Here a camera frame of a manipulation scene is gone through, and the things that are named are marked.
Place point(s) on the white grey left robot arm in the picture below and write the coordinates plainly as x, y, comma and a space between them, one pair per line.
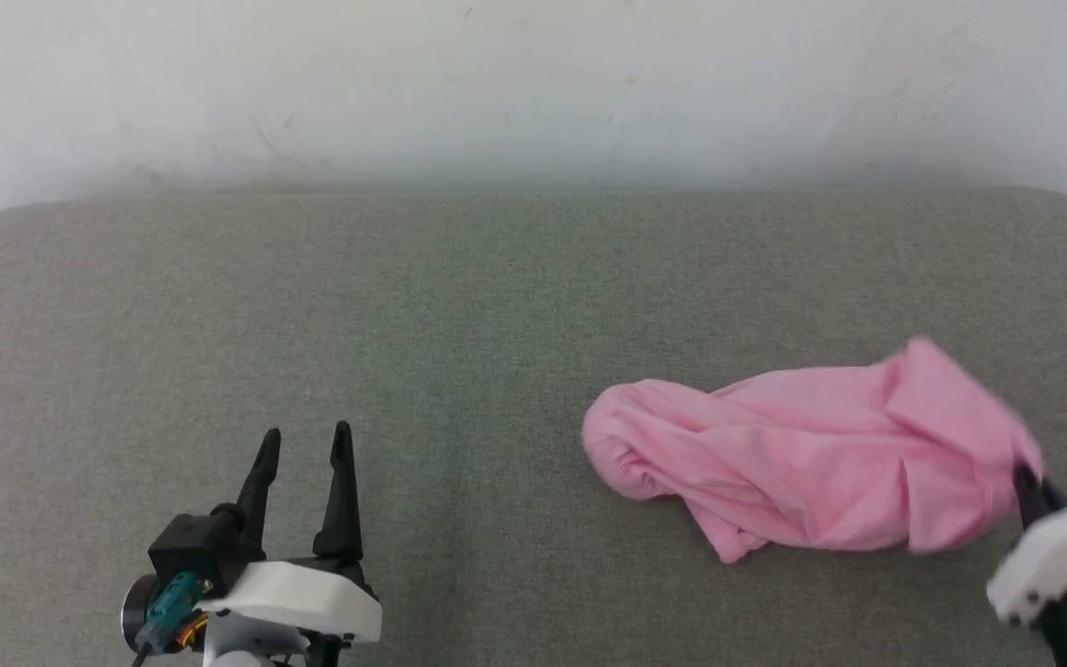
239, 650

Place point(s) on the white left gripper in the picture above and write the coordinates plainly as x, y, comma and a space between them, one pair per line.
297, 600

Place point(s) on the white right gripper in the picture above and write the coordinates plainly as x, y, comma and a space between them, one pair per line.
1066, 551

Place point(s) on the grey-green fabric sofa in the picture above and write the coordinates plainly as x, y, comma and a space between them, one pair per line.
459, 333

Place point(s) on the pink garment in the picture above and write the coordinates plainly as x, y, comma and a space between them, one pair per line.
811, 454

